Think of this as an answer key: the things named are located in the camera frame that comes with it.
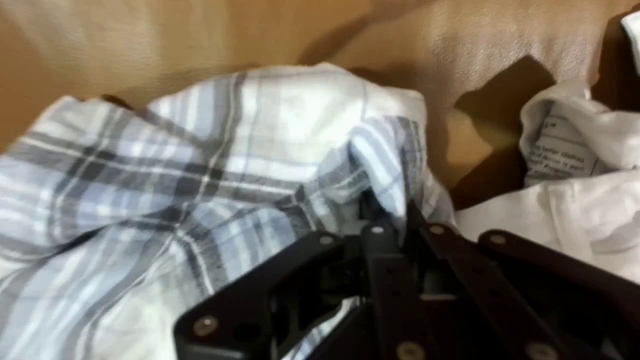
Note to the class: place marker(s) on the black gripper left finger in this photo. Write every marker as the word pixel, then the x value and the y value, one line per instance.
pixel 293 300

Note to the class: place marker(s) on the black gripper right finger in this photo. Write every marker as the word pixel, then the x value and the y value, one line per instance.
pixel 507 293

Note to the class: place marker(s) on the white garment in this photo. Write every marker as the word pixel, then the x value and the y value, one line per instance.
pixel 573 193

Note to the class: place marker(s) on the blue white plaid shirt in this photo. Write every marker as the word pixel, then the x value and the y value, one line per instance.
pixel 167 200

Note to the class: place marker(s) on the brown leather couch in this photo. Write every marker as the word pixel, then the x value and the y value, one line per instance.
pixel 200 32

